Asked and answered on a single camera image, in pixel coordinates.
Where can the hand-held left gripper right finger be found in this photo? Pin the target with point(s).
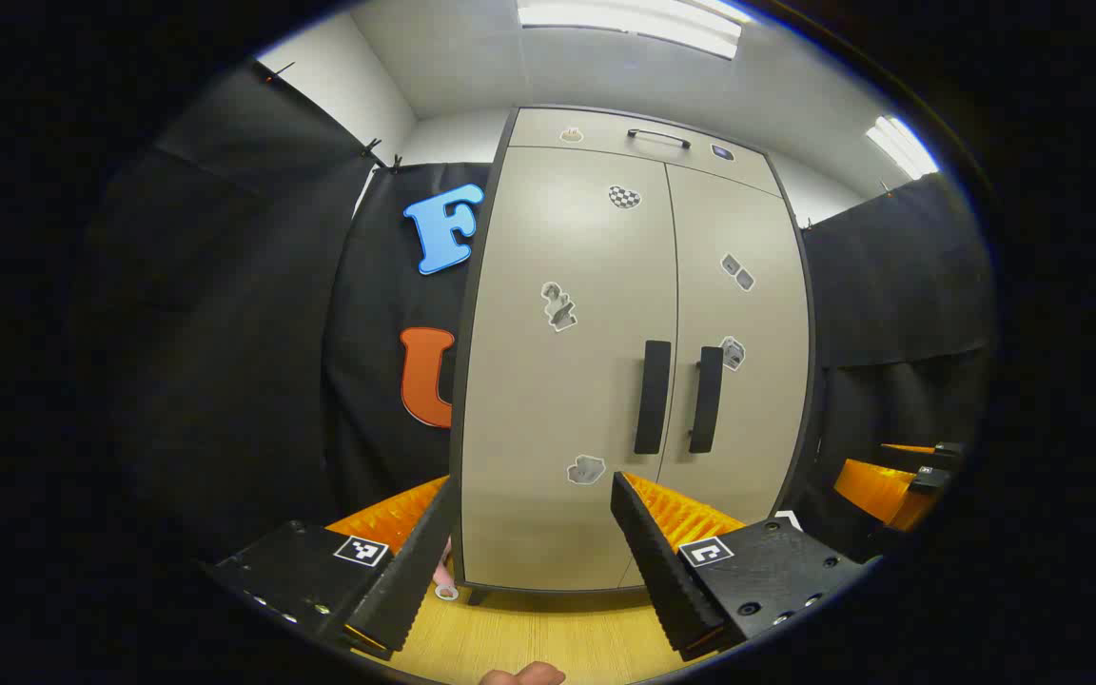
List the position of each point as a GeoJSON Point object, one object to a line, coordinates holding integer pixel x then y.
{"type": "Point", "coordinates": [662, 571]}

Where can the white photo card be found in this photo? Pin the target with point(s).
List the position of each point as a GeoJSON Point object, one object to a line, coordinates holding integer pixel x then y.
{"type": "Point", "coordinates": [788, 519]}

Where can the beige cabinet drawer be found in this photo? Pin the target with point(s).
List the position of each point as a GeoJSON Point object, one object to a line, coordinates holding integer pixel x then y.
{"type": "Point", "coordinates": [538, 128]}

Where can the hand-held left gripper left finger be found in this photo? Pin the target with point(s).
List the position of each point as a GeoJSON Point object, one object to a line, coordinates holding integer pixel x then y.
{"type": "Point", "coordinates": [420, 571]}

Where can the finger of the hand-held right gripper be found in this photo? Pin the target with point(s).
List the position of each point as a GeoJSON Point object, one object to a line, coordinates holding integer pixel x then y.
{"type": "Point", "coordinates": [938, 453]}
{"type": "Point", "coordinates": [881, 490]}

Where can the long ceiling light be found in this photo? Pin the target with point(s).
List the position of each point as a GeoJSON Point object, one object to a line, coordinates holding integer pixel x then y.
{"type": "Point", "coordinates": [902, 147]}
{"type": "Point", "coordinates": [634, 24]}

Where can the beige double-door shoe cabinet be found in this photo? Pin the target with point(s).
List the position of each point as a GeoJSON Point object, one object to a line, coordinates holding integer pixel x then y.
{"type": "Point", "coordinates": [459, 428]}

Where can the beige shoe cabinet door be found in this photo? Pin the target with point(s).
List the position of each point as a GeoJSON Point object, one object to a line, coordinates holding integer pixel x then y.
{"type": "Point", "coordinates": [757, 428]}
{"type": "Point", "coordinates": [529, 400]}

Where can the small plush toy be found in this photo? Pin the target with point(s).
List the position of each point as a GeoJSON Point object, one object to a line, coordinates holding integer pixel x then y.
{"type": "Point", "coordinates": [444, 571]}

